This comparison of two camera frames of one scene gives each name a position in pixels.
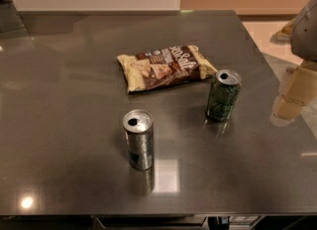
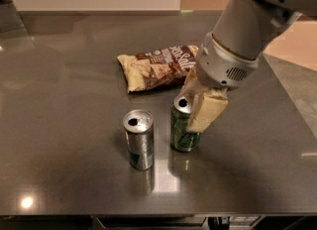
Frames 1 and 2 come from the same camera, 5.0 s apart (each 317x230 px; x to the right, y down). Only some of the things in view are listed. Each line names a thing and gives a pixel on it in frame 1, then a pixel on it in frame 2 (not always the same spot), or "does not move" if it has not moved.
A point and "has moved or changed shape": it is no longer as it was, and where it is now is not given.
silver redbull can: (139, 129) does not move
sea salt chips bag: (163, 66) does not move
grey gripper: (306, 32) -> (222, 65)
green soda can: (223, 95) has moved or changed shape
